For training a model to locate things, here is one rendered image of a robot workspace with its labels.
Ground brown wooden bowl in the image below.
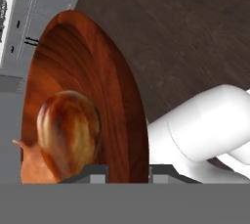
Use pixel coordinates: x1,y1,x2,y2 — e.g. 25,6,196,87
21,9,150,184

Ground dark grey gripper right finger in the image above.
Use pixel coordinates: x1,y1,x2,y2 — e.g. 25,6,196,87
148,164,203,184

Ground grey cupboard run, black handles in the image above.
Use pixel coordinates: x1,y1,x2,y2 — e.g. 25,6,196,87
0,0,90,82

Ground brown onion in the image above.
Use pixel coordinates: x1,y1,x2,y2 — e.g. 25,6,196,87
36,90,102,183

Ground orange chicken drumstick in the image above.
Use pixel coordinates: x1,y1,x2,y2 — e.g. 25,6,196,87
12,139,59,184

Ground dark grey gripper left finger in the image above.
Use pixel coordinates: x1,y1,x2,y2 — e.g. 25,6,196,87
58,164,109,184

